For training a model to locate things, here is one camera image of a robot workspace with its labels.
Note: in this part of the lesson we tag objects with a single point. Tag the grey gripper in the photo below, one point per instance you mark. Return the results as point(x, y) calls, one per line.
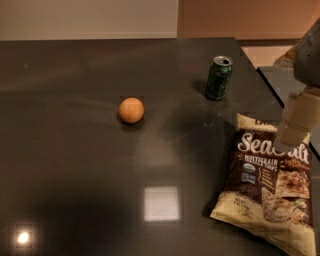
point(308, 60)

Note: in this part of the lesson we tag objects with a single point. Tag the brown sea salt chip bag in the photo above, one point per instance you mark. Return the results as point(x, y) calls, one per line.
point(268, 192)

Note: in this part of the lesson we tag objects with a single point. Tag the green soda can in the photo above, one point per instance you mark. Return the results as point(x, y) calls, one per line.
point(219, 75)

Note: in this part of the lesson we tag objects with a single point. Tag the orange fruit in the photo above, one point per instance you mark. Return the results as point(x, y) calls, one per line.
point(131, 110)

